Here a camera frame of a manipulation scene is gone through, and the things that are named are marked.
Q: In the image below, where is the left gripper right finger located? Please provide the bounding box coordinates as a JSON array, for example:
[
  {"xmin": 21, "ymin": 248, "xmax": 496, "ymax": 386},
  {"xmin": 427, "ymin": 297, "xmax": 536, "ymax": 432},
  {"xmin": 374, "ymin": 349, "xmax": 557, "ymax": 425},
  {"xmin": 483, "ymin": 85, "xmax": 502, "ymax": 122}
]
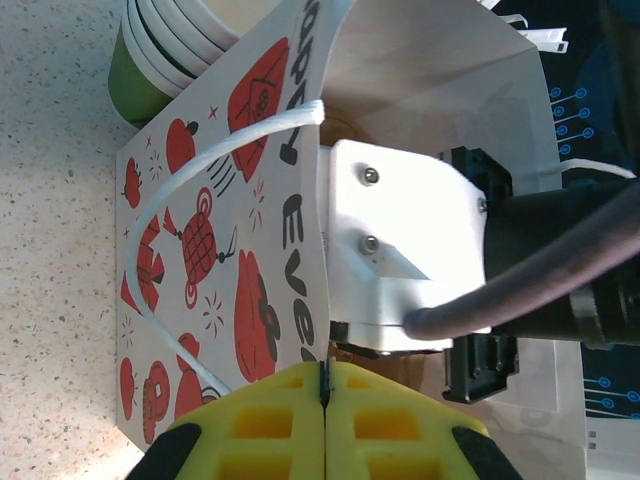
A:
[{"xmin": 323, "ymin": 362, "xmax": 521, "ymax": 480}]

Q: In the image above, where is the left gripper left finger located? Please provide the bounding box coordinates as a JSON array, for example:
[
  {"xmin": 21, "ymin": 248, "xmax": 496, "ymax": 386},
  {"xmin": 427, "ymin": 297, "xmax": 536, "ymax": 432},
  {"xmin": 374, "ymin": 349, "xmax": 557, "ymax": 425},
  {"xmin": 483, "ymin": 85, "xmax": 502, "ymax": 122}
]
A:
[{"xmin": 132, "ymin": 362, "xmax": 327, "ymax": 480}]

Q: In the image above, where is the white red paper gift bag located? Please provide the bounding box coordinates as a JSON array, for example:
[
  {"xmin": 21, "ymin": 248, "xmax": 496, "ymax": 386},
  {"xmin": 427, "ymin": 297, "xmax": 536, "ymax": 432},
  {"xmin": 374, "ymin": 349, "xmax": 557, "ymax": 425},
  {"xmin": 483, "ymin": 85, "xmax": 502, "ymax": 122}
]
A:
[{"xmin": 115, "ymin": 0, "xmax": 636, "ymax": 480}]

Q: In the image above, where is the stack of paper cups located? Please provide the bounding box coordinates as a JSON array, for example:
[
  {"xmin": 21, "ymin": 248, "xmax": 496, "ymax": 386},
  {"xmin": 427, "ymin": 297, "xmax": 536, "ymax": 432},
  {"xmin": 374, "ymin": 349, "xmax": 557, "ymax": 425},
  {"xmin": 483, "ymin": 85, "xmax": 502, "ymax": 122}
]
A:
[{"xmin": 107, "ymin": 0, "xmax": 242, "ymax": 130}]

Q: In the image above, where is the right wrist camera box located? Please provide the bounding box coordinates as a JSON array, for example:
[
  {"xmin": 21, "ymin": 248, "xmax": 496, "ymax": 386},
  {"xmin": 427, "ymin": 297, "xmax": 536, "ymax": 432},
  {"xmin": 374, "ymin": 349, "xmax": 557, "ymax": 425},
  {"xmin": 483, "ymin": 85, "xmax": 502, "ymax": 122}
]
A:
[{"xmin": 319, "ymin": 138, "xmax": 490, "ymax": 352}]

